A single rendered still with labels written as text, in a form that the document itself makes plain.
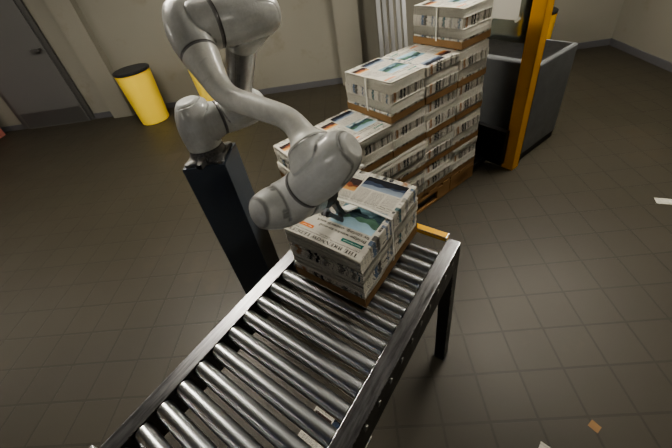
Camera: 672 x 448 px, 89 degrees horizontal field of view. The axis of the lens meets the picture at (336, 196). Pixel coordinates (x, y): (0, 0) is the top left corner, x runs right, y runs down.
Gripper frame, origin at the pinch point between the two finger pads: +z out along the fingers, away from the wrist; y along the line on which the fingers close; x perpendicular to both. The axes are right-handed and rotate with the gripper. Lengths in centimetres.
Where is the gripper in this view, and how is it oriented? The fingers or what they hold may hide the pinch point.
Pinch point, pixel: (355, 186)
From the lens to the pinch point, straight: 108.0
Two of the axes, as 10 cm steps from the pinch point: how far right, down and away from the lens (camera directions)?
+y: -1.3, 9.5, 2.8
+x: 8.1, 2.6, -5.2
